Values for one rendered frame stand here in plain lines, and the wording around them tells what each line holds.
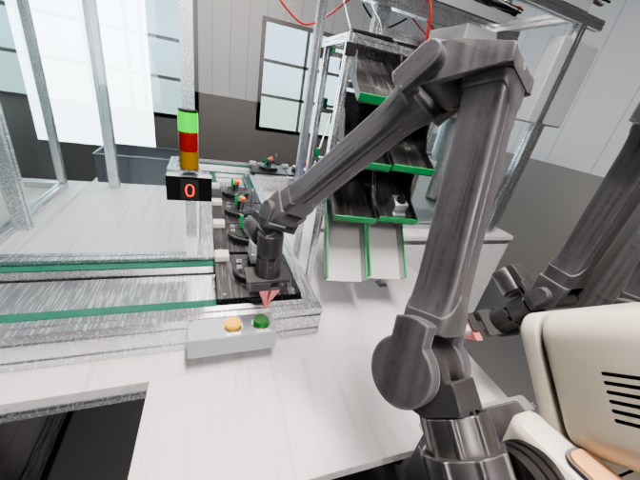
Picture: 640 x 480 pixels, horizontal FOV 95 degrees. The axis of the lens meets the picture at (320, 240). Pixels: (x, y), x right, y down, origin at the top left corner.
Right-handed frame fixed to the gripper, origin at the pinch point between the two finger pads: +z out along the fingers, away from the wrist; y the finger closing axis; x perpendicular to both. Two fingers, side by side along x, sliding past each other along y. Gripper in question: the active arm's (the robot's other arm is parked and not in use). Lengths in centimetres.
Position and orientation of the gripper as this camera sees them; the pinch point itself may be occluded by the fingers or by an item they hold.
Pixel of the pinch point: (265, 304)
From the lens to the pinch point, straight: 75.7
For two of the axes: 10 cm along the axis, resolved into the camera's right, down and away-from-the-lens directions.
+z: -1.5, 9.0, 4.2
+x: 3.4, 4.5, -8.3
